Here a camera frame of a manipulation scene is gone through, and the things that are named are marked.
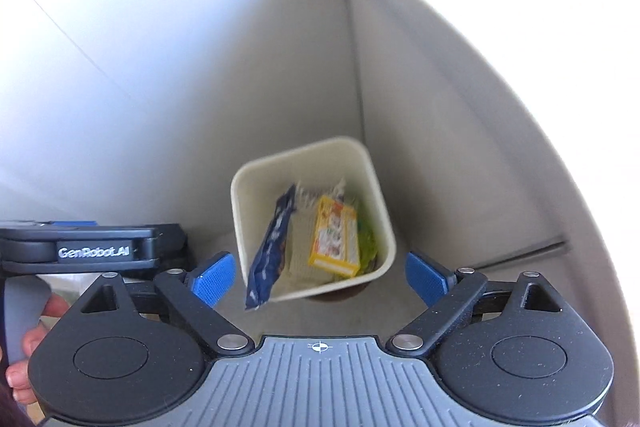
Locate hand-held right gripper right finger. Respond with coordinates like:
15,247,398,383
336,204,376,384
390,251,568,354

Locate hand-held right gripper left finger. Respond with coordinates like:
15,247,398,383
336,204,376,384
80,251,253,353

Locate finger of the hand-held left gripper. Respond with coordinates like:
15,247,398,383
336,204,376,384
30,220,98,229

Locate navy snack wrapper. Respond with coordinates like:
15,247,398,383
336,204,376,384
245,184,299,311

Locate green cabbage leaf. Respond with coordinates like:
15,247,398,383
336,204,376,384
356,206,379,269

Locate cream square trash bin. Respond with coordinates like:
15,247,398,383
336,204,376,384
230,136,397,305

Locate yellow printed cardboard box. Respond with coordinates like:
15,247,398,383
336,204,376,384
307,195,362,278

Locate person's left hand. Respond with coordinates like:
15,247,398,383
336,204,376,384
5,293,72,405

